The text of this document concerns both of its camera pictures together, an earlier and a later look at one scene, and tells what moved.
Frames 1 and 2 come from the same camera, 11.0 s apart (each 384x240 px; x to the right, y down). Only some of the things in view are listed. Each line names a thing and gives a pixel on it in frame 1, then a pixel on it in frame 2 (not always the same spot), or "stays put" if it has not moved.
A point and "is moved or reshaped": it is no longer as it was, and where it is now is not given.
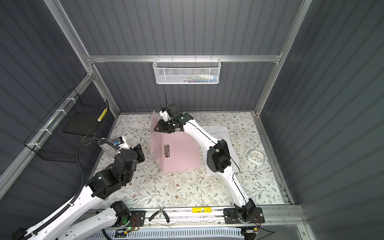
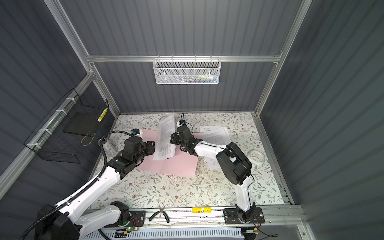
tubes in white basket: [199, 78] stays put
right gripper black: [162, 124] → [174, 137]
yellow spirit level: [201, 209] stays put
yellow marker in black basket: [103, 113] stays put
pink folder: [173, 151] is moved or reshaped
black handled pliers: [162, 211] stays put
